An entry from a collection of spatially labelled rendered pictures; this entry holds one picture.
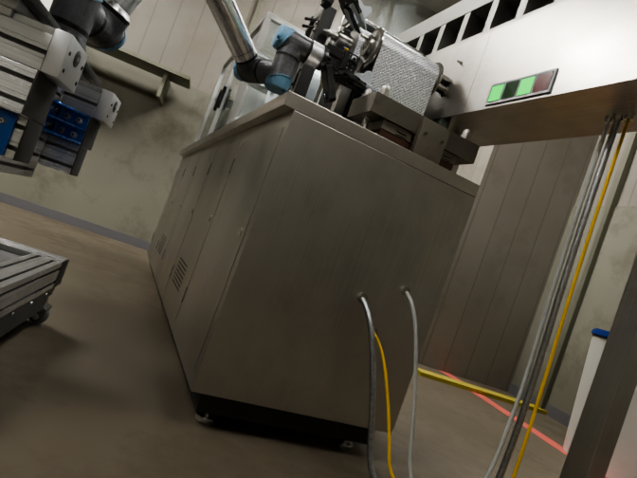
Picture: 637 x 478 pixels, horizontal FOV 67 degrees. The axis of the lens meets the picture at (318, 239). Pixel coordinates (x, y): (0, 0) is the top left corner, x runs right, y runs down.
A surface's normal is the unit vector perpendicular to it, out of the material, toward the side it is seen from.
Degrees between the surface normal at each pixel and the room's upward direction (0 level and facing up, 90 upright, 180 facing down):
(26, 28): 90
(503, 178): 90
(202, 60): 90
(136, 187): 90
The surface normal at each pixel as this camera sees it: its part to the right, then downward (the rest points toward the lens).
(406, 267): 0.37, 0.11
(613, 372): -0.86, -0.32
